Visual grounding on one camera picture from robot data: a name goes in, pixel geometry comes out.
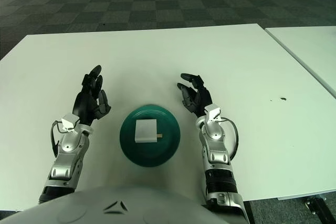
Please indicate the black table caster foot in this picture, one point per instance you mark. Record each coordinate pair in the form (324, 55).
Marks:
(316, 204)

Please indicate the grey robot torso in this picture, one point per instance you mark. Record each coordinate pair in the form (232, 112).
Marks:
(105, 208)

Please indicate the white neighbouring table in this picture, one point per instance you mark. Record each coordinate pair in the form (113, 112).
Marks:
(315, 45)

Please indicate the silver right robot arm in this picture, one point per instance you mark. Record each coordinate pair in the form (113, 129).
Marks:
(218, 153)

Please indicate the green round plate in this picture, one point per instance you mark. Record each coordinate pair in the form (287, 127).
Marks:
(131, 142)

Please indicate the white square charger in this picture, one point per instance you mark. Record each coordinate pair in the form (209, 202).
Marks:
(145, 130)

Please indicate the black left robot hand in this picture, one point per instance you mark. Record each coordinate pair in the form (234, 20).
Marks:
(86, 103)

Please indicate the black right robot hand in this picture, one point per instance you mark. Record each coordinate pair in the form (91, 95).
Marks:
(200, 98)

